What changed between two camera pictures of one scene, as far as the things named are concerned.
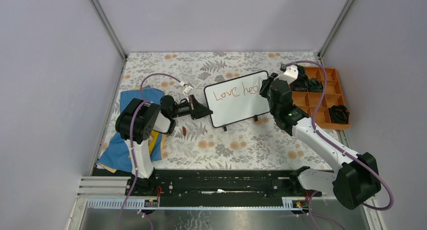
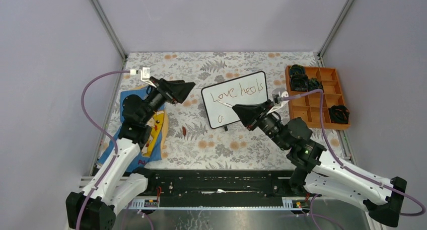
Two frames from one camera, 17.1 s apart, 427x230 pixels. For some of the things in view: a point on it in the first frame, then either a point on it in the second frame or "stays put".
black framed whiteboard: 236,99 stays put
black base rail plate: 220,188 stays put
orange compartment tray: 310,101 stays put
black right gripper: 266,84 to 250,114
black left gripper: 199,110 to 173,91
